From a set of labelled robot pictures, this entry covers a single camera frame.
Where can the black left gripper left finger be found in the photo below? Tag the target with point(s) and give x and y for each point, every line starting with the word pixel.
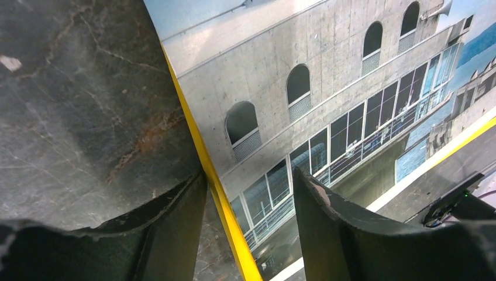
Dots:
pixel 156 241

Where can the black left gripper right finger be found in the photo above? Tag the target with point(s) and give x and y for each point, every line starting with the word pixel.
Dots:
pixel 341 240

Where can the yellow picture frame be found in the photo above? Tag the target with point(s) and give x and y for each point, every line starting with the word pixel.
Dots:
pixel 239 247

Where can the photo with backing board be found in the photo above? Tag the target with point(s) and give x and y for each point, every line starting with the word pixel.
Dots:
pixel 358 94

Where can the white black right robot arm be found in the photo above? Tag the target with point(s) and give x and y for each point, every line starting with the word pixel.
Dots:
pixel 460 203

